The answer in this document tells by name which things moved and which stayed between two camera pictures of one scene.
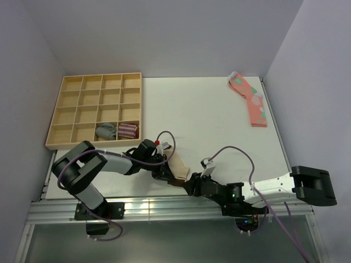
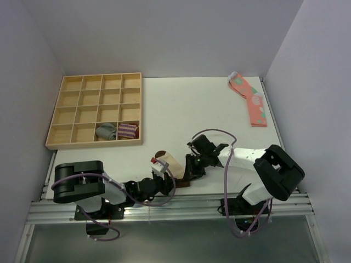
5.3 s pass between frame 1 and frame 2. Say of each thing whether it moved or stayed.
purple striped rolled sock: stayed
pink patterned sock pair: stayed
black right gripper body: moved
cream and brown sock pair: moved
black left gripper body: moved
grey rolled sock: stayed
